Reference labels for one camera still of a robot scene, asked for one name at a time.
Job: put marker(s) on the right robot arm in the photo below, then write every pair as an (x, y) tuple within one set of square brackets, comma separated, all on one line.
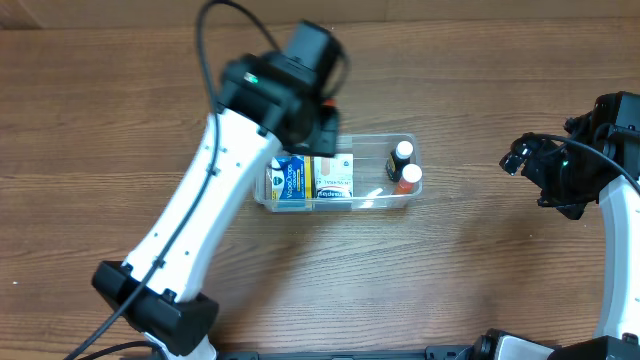
[(596, 161)]

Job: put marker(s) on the clear plastic container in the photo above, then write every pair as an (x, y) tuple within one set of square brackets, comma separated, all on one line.
[(356, 178)]

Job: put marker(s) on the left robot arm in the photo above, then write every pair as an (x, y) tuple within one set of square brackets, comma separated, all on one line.
[(267, 104)]

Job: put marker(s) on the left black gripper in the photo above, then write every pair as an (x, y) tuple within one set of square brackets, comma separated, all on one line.
[(313, 136)]

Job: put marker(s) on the blue yellow VapoDrops box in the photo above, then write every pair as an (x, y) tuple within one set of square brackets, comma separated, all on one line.
[(291, 177)]

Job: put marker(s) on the dark bottle white cap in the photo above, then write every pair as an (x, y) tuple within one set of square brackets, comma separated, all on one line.
[(398, 158)]

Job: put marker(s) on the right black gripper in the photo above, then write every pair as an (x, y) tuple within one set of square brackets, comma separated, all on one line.
[(533, 169)]

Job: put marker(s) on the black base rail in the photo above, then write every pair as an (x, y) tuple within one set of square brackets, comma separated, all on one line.
[(441, 352)]

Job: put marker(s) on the orange bottle white cap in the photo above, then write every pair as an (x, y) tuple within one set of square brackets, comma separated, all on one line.
[(410, 176)]

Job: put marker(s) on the white and navy box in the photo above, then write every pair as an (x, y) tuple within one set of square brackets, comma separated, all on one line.
[(333, 177)]

